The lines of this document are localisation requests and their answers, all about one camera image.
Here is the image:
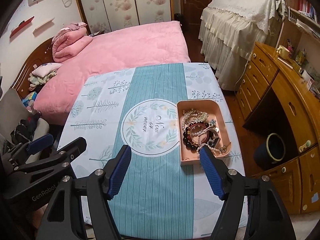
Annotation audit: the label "floral pillow pile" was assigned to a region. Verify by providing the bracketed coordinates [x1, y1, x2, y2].
[28, 63, 62, 91]

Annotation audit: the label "bookshelf with books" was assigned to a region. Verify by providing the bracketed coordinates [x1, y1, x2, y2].
[285, 0, 319, 42]

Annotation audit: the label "cream mug on desk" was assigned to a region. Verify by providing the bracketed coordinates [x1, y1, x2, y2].
[276, 45, 290, 60]

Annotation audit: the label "red wall shelf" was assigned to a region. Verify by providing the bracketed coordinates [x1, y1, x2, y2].
[9, 16, 34, 38]

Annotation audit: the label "grey chair with clothes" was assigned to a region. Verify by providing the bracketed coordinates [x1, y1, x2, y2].
[1, 88, 49, 155]

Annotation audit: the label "grey flower brooch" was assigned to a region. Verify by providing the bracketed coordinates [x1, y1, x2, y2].
[209, 119, 216, 127]

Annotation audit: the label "cream lace covered piano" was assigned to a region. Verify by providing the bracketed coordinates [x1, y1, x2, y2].
[199, 0, 287, 90]

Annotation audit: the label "black bead bracelet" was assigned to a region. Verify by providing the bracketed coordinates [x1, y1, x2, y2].
[182, 122, 211, 152]

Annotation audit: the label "wooden headboard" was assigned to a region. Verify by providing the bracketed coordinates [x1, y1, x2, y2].
[10, 38, 54, 99]

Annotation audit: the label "wooden desk with drawers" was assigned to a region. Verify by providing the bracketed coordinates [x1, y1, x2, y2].
[236, 43, 319, 214]

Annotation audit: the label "white wall shelf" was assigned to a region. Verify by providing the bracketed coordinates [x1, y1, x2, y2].
[33, 17, 55, 34]

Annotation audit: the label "rose gold smart watch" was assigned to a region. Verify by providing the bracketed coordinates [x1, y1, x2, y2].
[191, 126, 220, 148]

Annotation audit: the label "peach plastic drawer tray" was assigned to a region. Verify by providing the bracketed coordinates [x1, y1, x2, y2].
[177, 100, 232, 165]

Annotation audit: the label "folded pink quilt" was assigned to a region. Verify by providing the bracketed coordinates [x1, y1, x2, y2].
[52, 22, 93, 63]

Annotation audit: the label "pink bed cover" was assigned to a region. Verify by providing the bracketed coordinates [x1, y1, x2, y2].
[34, 21, 190, 125]

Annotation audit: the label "floral wardrobe doors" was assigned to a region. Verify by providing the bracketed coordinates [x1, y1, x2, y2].
[76, 0, 174, 34]

